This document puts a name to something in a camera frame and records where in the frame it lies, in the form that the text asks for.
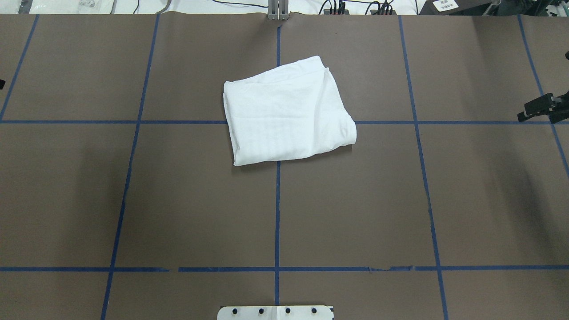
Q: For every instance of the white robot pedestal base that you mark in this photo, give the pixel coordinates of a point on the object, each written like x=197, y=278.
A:
x=291, y=312

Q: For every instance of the aluminium frame post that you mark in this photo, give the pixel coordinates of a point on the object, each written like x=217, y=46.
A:
x=278, y=9

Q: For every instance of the white long-sleeve printed shirt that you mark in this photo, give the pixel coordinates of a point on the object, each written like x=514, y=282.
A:
x=290, y=112

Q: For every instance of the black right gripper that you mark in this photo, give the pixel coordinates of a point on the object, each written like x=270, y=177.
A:
x=538, y=109

